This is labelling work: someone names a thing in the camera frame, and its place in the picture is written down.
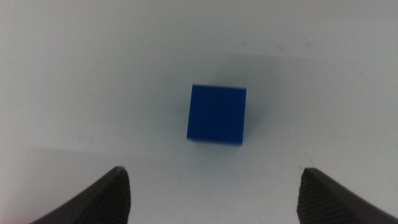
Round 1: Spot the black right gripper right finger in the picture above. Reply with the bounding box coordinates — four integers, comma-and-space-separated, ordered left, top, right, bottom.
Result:
296, 167, 398, 224

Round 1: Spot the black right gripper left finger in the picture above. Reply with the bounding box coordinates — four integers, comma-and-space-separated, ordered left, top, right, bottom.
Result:
29, 166, 132, 224

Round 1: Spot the blue cube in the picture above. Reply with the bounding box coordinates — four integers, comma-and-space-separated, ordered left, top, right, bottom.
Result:
186, 83, 247, 146

